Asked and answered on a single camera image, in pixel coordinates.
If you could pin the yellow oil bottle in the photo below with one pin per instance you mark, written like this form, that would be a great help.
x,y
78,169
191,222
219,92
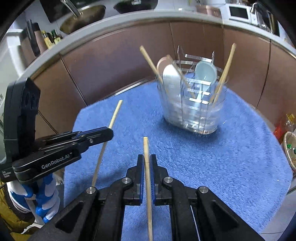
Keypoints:
x,y
46,40

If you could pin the clear plastic utensil holder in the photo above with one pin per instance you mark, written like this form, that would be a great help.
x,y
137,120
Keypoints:
x,y
196,120

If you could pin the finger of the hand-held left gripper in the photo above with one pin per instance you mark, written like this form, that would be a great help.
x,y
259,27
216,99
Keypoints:
x,y
69,134
99,136

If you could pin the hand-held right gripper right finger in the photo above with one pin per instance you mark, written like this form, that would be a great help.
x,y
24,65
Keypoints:
x,y
152,190

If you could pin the brown cylinder container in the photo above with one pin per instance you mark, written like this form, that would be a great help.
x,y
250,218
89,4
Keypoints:
x,y
41,38

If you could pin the light blue ceramic spoon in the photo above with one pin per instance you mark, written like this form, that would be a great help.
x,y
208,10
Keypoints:
x,y
204,71

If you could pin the white ceramic spoon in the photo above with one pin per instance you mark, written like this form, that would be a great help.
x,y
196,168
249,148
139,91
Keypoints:
x,y
171,78

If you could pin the black frying pan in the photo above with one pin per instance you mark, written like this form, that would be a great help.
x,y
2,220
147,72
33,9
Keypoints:
x,y
136,7

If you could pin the copper pot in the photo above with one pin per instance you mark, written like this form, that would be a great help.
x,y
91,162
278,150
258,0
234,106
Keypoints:
x,y
209,11

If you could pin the person's left hand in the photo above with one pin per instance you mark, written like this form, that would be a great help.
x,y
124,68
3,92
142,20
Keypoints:
x,y
46,197

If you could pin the blue fluffy towel mat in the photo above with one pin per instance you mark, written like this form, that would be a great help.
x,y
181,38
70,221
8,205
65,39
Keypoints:
x,y
231,150

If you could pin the dark green bottle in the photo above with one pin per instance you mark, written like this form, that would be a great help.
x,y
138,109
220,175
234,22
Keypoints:
x,y
56,37

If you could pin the pink ceramic spoon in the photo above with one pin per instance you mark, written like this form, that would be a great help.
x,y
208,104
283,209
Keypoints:
x,y
161,63

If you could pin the white appliance with screen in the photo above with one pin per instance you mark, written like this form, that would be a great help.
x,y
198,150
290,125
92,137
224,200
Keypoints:
x,y
239,12

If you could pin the yellow red packet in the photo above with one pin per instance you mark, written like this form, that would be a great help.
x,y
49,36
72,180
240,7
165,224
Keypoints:
x,y
284,127

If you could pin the metal kettle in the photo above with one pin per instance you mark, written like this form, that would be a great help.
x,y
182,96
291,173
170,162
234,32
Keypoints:
x,y
263,18

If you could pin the brown kitchen cabinet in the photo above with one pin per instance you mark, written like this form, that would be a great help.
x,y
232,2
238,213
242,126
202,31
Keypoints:
x,y
115,58

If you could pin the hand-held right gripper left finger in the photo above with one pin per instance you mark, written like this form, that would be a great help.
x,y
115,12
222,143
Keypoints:
x,y
141,190

